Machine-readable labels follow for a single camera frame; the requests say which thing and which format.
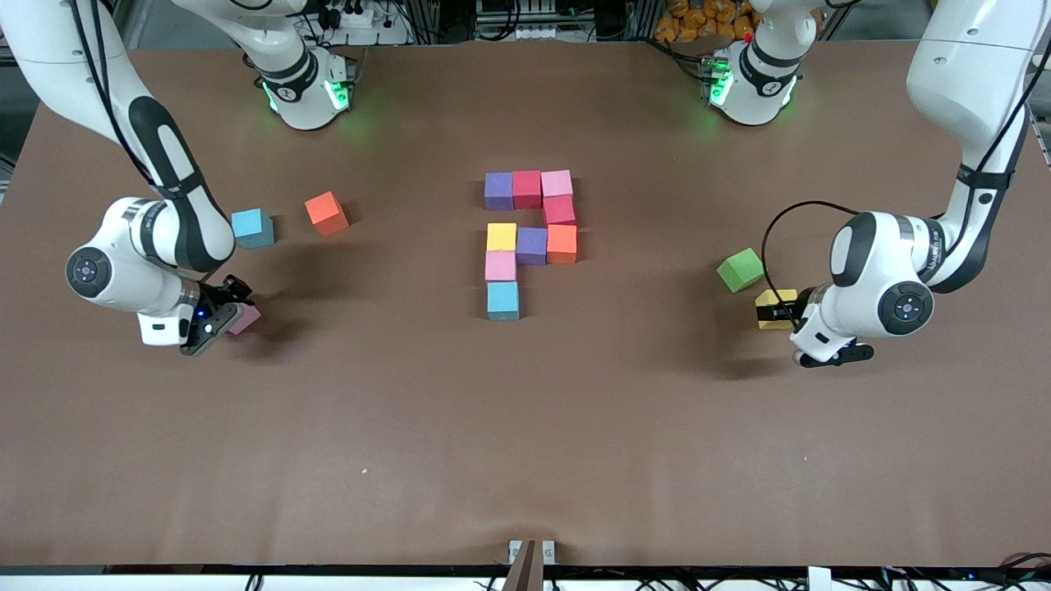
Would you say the brown table cover sheet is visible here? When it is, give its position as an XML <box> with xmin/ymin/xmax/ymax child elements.
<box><xmin>0</xmin><ymin>41</ymin><xmax>1051</xmax><ymax>569</ymax></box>

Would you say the metal clamp bracket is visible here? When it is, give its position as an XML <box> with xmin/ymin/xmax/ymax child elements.
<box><xmin>505</xmin><ymin>539</ymin><xmax>557</xmax><ymax>591</ymax></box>

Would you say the orange foam cube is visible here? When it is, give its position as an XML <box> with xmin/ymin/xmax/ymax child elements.
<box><xmin>546</xmin><ymin>224</ymin><xmax>579</xmax><ymax>265</ymax></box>
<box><xmin>305</xmin><ymin>191</ymin><xmax>350</xmax><ymax>238</ymax></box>

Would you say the green foam cube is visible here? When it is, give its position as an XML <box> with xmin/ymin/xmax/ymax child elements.
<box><xmin>716</xmin><ymin>247</ymin><xmax>769</xmax><ymax>293</ymax></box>

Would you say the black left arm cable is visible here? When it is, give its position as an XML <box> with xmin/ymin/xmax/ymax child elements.
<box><xmin>761</xmin><ymin>201</ymin><xmax>863</xmax><ymax>321</ymax></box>

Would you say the purple foam cube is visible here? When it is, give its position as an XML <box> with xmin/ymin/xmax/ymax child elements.
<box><xmin>484</xmin><ymin>172</ymin><xmax>516</xmax><ymax>212</ymax></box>
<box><xmin>516</xmin><ymin>227</ymin><xmax>548</xmax><ymax>266</ymax></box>

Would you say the bag of orange items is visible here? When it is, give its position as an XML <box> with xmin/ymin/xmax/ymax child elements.
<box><xmin>654</xmin><ymin>0</ymin><xmax>756</xmax><ymax>44</ymax></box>

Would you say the cyan foam cube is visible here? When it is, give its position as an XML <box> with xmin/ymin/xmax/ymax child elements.
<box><xmin>231</xmin><ymin>208</ymin><xmax>275</xmax><ymax>250</ymax></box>
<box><xmin>486</xmin><ymin>281</ymin><xmax>521</xmax><ymax>321</ymax></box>

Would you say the white power strip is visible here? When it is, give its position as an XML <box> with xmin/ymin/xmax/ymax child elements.
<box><xmin>316</xmin><ymin>0</ymin><xmax>387</xmax><ymax>30</ymax></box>
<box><xmin>476</xmin><ymin>23</ymin><xmax>561</xmax><ymax>42</ymax></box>

